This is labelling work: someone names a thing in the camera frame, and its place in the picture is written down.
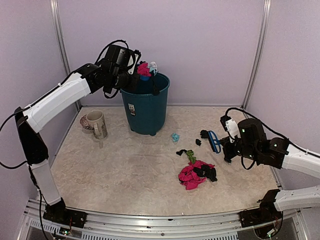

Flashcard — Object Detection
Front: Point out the white paper scrap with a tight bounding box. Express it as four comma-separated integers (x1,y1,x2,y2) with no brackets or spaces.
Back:
148,61,158,76

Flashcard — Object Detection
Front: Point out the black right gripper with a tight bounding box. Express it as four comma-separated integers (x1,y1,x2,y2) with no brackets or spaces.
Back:
220,135,260,162

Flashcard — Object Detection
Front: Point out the black crumpled paper scrap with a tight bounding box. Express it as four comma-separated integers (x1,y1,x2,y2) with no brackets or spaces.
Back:
193,164,218,182

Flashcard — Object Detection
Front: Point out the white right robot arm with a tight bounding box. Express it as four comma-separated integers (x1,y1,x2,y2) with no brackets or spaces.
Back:
220,116,320,222

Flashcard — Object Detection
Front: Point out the light blue paper scrap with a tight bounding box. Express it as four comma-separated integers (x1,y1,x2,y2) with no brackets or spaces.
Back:
171,133,180,143

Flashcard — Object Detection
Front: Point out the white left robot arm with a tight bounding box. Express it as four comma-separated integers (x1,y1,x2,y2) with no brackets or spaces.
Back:
15,44,141,223

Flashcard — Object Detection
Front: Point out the aluminium front rail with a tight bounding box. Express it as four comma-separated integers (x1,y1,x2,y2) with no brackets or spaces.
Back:
22,199,301,240

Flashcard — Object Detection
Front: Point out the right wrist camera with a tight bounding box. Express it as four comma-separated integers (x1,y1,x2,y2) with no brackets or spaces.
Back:
220,115,240,143

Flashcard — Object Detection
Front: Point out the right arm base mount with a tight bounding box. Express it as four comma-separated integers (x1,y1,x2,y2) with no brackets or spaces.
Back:
238,189,283,228

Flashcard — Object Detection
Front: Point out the long black paper strip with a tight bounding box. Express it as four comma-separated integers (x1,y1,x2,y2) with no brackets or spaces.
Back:
176,149,187,156

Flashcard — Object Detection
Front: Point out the small black paper scrap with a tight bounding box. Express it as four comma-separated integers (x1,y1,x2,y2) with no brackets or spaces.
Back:
195,139,202,146

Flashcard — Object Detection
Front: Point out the teal plastic waste bin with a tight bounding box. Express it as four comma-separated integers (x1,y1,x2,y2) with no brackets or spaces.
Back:
121,73,170,136

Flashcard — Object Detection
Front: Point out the blue hand brush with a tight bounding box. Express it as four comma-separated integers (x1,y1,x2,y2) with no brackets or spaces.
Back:
208,130,222,154

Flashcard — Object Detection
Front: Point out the white ceramic mug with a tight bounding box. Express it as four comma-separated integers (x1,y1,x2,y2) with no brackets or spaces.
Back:
79,110,108,140

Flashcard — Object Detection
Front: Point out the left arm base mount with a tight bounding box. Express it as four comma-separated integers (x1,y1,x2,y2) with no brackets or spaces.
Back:
43,197,88,229

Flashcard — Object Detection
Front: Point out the green paper scrap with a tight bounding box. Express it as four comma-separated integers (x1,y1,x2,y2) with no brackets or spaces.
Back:
186,149,197,164

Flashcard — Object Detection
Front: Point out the blue plastic dustpan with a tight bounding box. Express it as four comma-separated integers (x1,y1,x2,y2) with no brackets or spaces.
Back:
139,75,156,82

